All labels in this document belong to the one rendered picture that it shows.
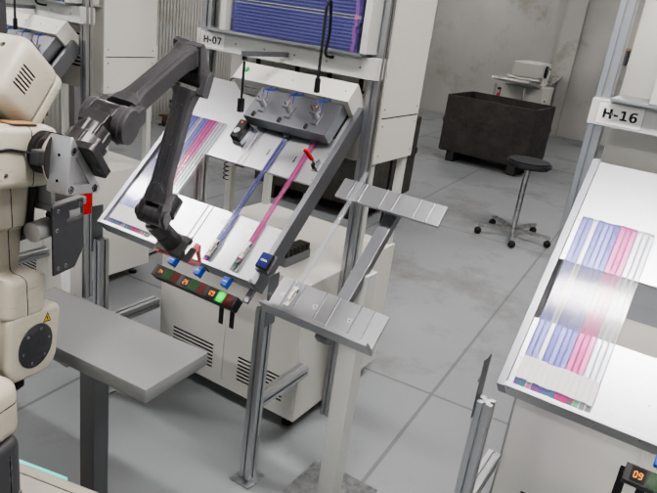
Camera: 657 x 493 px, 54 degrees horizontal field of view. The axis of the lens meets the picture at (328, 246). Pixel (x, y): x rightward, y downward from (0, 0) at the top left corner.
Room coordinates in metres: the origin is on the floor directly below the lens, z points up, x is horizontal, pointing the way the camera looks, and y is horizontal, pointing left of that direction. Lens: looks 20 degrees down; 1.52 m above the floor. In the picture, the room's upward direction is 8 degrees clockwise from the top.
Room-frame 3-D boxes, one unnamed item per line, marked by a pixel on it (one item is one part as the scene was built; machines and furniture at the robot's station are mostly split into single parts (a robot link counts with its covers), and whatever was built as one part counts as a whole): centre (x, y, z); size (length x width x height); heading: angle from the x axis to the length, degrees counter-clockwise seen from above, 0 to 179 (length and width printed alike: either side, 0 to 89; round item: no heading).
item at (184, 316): (2.49, 0.19, 0.31); 0.70 x 0.65 x 0.62; 60
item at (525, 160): (4.92, -1.45, 0.31); 0.59 x 0.56 x 0.62; 149
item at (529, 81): (9.78, -2.56, 0.57); 2.42 x 0.60 x 1.14; 154
